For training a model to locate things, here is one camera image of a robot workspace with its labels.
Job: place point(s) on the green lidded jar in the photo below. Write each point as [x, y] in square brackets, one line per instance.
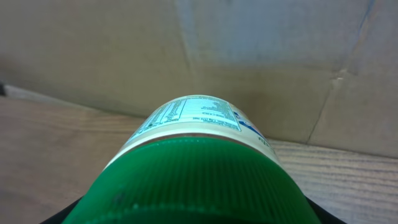
[195, 159]

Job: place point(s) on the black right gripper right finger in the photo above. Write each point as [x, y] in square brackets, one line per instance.
[324, 216]

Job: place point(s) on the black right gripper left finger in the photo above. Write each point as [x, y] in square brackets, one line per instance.
[59, 217]

